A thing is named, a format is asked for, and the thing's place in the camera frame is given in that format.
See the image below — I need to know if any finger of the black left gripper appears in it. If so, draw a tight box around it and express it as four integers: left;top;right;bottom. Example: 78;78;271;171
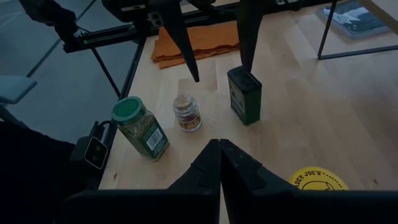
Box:
161;6;201;83
238;0;265;74

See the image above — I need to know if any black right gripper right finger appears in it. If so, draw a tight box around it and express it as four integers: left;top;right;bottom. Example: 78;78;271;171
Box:
220;139;398;224

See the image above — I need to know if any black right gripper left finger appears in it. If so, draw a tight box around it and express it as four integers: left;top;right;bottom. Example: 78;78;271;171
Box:
62;139;222;224

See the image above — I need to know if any yellow-lid chili spice jar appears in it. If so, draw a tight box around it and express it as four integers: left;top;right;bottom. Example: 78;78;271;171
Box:
288;166;349;191

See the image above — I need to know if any dark green spice tin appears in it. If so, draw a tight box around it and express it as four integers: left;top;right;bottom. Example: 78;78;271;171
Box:
226;65;263;126

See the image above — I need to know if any small cork-topped glass jar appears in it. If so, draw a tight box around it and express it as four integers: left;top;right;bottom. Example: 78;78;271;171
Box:
172;94;203;132

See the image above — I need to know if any orange folded cloth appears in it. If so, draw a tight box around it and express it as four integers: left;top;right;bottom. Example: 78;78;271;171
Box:
151;21;241;70

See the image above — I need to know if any green-label oregano spice jar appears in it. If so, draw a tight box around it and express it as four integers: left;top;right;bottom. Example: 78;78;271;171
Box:
111;95;170;162

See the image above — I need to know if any grey-blue chair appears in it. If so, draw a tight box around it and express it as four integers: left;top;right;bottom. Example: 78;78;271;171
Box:
0;75;38;129

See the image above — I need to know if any table-level camera box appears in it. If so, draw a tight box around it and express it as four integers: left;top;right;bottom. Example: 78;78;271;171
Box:
70;119;113;171

